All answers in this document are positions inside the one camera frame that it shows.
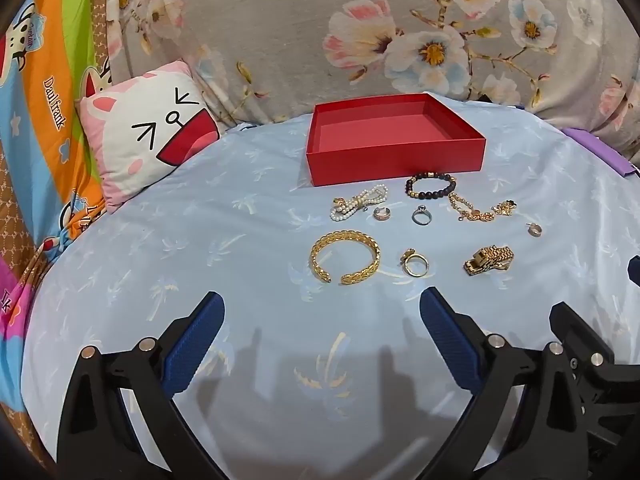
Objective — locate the light blue bedsheet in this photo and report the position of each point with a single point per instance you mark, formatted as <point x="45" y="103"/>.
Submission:
<point x="200" y="240"/>

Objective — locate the white cat face pillow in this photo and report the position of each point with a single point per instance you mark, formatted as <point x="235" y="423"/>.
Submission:
<point x="130" y="150"/>

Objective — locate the gold watch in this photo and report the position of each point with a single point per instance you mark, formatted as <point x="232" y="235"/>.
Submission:
<point x="487" y="259"/>

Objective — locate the grey floral blanket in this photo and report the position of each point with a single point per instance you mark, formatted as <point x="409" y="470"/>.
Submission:
<point x="280" y="35"/>

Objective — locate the red cardboard box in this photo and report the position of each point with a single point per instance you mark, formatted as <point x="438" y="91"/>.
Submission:
<point x="390" y="132"/>

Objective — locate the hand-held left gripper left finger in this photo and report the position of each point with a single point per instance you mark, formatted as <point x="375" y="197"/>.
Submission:
<point x="195" y="340"/>

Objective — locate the purple foam block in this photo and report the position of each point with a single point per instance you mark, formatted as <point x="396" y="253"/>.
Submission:
<point x="600" y="147"/>

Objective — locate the colourful cartoon blanket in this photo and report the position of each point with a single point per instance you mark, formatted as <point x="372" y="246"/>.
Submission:
<point x="45" y="110"/>

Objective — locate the gold bangle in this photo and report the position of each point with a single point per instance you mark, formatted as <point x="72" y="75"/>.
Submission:
<point x="345" y="235"/>

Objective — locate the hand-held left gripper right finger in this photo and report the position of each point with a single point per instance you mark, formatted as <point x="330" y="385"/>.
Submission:
<point x="450" y="340"/>

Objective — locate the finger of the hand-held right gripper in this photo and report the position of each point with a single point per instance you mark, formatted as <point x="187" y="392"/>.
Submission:
<point x="580" y="327"/>
<point x="635" y="267"/>

